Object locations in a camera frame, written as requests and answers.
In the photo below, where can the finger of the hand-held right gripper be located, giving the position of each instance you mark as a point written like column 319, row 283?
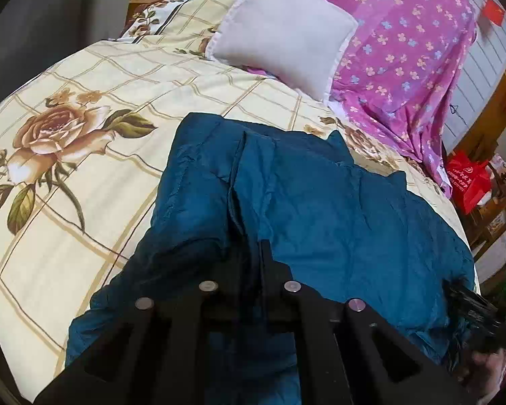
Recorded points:
column 468, row 303

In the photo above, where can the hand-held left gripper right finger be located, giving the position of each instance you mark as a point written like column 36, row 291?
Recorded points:
column 286, row 299

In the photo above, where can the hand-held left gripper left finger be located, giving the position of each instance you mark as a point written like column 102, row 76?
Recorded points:
column 219, row 299

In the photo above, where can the teal quilted jacket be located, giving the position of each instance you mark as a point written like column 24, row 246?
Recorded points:
column 320, row 202

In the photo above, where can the person's right hand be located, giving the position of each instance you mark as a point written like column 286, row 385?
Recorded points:
column 483, row 371

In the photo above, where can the wooden shelf rack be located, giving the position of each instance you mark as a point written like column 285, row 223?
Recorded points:
column 493, row 215

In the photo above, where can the red shopping bag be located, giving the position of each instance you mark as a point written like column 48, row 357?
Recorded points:
column 468, row 181

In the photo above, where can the cream floral checked bedsheet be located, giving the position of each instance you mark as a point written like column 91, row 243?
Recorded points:
column 109, row 185

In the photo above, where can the pink flower print quilt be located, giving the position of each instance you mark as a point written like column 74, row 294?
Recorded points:
column 405, row 71

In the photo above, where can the white pillow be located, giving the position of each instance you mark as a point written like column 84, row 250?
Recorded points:
column 278, row 29

